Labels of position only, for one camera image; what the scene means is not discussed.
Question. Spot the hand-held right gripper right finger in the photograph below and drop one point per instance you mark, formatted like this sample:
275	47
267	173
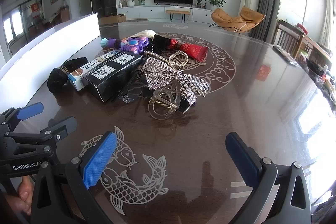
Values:
244	161

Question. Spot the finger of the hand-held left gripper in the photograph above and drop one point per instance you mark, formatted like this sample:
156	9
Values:
29	111
64	126

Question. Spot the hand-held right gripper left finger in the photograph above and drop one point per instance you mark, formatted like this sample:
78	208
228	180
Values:
99	158

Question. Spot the black velvet pouch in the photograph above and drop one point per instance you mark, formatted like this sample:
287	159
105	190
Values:
56	82

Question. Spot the dark wooden desktop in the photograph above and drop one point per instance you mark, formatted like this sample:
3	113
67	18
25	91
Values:
215	113

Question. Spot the person's left hand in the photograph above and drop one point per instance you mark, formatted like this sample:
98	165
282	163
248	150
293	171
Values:
26	192

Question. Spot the white blue printed box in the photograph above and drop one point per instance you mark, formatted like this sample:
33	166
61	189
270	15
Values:
84	74

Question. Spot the black printed box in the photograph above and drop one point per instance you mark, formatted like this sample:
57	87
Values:
115	82

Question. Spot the clear claw hair clip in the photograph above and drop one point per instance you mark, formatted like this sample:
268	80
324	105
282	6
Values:
157	109

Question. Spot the purple toy water gun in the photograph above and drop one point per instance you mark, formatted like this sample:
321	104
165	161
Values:
134	44

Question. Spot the rhinestone bow hair clip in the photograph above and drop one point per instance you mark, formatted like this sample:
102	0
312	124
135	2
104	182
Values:
168	74

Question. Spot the black remote control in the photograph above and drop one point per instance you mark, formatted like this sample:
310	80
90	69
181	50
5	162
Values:
284	54

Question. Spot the cluttered small bottles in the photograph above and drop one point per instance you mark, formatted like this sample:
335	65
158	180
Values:
320	74

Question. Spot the cardboard box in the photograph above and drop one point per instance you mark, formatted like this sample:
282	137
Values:
111	19

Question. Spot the red foil packet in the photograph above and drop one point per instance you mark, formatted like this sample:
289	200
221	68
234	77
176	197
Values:
194	52

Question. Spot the pearl hair clip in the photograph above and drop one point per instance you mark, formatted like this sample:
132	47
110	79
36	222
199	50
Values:
179	57

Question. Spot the cream knitted cloth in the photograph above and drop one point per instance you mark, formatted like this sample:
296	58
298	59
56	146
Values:
148	33

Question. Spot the black velvet scrunchie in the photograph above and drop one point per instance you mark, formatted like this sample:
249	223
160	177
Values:
160	44

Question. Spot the wooden chair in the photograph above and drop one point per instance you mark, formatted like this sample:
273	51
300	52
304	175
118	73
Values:
284	36

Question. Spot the wooden side table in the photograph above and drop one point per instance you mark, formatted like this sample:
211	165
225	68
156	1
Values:
312	45

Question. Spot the white television cabinet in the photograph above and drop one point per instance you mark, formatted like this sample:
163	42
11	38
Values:
147	12

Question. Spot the orange lounge chair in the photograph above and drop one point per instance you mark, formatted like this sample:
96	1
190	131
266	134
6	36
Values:
231	19

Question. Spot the wooden bench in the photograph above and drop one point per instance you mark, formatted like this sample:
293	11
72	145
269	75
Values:
177	12

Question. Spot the large leafy potted plant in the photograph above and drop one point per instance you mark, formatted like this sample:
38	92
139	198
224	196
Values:
215	1

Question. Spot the small potted plant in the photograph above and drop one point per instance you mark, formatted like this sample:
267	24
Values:
198	2

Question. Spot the white sheer curtain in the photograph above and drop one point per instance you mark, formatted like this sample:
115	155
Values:
328	16

